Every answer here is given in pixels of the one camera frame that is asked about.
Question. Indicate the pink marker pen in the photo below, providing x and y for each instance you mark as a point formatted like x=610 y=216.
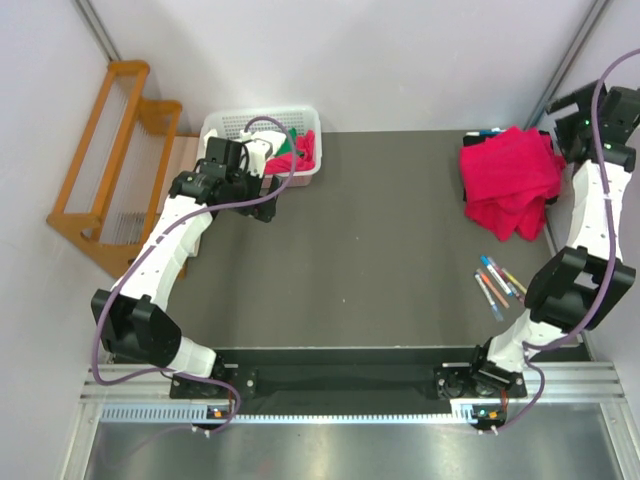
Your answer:
x=511 y=286

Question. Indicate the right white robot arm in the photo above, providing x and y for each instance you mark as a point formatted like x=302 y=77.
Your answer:
x=579 y=286

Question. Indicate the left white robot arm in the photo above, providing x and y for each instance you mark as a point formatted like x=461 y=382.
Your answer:
x=131 y=317

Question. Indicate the grey marker pen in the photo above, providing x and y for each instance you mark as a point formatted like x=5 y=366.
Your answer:
x=492 y=304

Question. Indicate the white plastic basket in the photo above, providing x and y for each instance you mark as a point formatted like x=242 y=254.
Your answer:
x=228 y=124

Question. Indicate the red t-shirt on stack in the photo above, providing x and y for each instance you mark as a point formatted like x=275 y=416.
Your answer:
x=505 y=216

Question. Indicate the slotted cable duct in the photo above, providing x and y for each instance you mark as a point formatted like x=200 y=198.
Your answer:
x=205 y=414

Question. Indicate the orange wooden rack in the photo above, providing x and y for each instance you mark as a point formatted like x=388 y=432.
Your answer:
x=107 y=203

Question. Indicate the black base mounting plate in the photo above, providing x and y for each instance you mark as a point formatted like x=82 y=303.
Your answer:
x=356 y=388

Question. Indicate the blue marker pen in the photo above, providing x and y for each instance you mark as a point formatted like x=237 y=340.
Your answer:
x=491 y=270

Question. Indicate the green shirt in basket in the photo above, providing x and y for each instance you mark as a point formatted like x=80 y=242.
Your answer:
x=288 y=147

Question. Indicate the blue folded cloth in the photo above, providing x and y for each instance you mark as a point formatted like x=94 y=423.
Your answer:
x=485 y=132

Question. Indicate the red t-shirt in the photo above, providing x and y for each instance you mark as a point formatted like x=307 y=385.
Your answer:
x=510 y=170
x=505 y=216

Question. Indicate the orange marker pen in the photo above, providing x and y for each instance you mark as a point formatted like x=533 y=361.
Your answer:
x=493 y=289

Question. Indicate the yellow marker pen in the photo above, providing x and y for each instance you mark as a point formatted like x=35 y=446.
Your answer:
x=514 y=281

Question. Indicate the right arm's black gripper body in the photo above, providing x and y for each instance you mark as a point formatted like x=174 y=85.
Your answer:
x=578 y=124

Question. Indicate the white shirt in basket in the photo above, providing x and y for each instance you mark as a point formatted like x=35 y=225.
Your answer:
x=261 y=145

